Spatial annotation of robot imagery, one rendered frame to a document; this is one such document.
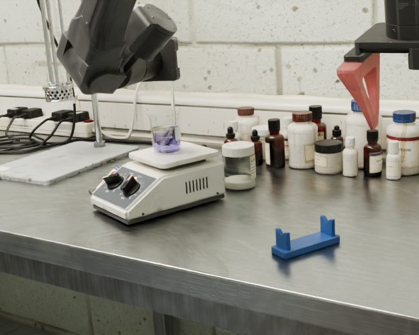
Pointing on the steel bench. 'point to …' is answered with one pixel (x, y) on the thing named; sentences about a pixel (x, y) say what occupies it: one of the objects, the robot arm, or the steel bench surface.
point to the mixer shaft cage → (54, 91)
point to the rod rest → (281, 247)
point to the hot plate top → (191, 153)
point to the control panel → (112, 195)
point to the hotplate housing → (169, 190)
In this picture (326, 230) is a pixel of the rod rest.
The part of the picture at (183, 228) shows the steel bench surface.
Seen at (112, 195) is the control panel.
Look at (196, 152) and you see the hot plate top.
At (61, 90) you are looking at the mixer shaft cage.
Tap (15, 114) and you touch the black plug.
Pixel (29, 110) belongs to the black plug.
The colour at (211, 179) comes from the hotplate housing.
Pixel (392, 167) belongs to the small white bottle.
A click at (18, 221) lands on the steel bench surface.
